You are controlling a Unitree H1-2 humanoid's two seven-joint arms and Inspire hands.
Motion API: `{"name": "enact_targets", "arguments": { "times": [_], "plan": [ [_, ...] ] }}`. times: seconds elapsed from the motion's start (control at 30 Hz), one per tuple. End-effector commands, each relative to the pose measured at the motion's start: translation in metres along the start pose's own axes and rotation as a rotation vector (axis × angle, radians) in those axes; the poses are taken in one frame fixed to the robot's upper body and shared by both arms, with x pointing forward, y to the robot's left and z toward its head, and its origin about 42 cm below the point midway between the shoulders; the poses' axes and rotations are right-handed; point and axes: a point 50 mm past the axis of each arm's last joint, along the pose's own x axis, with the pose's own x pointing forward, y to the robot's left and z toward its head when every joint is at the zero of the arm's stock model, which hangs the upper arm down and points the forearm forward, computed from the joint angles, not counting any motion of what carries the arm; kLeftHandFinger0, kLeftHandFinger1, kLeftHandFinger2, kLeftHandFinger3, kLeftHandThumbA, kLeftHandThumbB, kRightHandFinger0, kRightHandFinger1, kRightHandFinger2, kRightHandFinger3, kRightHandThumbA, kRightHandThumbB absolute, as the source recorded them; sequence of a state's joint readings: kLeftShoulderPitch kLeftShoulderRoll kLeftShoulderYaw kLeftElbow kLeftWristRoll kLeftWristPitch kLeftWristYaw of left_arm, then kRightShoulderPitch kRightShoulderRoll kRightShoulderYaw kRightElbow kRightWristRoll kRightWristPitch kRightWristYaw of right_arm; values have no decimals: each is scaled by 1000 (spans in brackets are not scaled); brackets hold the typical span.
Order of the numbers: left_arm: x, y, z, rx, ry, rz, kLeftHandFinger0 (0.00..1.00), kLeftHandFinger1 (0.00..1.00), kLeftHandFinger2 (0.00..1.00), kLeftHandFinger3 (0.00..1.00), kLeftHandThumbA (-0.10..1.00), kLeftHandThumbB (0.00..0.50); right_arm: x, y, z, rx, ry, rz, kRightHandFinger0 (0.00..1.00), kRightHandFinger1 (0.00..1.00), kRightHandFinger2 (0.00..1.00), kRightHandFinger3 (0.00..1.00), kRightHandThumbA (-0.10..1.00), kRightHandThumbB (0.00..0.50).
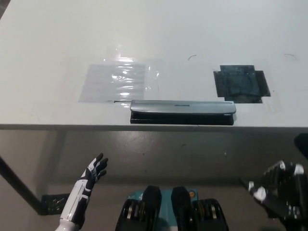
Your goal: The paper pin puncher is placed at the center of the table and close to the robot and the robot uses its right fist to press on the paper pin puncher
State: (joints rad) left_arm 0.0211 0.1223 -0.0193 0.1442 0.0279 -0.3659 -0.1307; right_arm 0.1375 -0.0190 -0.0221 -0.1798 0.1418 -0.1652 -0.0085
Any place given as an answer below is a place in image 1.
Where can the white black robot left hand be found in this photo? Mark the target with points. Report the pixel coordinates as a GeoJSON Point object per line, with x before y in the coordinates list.
{"type": "Point", "coordinates": [83, 190]}

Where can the silver black paper hole puncher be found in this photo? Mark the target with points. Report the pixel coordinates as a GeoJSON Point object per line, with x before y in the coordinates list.
{"type": "Point", "coordinates": [181, 111]}

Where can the dark object under table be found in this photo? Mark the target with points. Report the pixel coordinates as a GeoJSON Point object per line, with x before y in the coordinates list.
{"type": "Point", "coordinates": [302, 146]}

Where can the black table foot plate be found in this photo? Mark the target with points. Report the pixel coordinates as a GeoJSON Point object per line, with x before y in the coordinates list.
{"type": "Point", "coordinates": [54, 203]}

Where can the black tape patch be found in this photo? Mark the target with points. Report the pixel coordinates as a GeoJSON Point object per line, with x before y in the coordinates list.
{"type": "Point", "coordinates": [241, 84]}

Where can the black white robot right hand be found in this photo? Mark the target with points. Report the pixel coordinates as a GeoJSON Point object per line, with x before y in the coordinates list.
{"type": "Point", "coordinates": [279, 187]}

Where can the black metal table leg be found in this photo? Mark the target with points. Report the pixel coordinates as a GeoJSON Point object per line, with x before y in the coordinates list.
{"type": "Point", "coordinates": [18, 183]}

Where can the clear plastic sheet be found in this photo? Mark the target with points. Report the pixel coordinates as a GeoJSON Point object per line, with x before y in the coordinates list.
{"type": "Point", "coordinates": [115, 83]}

